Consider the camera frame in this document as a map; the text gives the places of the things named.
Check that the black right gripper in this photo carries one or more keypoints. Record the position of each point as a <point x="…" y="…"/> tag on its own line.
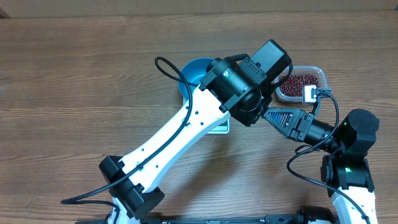
<point x="304" y="121"/>

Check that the blue plastic scoop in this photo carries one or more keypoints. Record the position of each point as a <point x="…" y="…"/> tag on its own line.
<point x="280" y="117"/>

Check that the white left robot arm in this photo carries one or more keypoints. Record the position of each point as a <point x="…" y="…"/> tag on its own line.
<point x="238" y="86"/>

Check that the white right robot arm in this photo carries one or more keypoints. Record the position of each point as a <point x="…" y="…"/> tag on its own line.
<point x="345" y="171"/>

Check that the white digital kitchen scale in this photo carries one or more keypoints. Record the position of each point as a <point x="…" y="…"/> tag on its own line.
<point x="222" y="127"/>

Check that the blue metal bowl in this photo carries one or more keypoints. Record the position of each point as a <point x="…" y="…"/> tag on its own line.
<point x="193" y="71"/>

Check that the clear plastic bean container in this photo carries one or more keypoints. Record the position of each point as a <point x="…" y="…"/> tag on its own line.
<point x="302" y="70"/>

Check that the red adzuki beans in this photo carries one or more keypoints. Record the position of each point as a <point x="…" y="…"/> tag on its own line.
<point x="295" y="84"/>

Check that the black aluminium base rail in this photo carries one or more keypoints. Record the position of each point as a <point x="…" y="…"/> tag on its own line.
<point x="306" y="214"/>

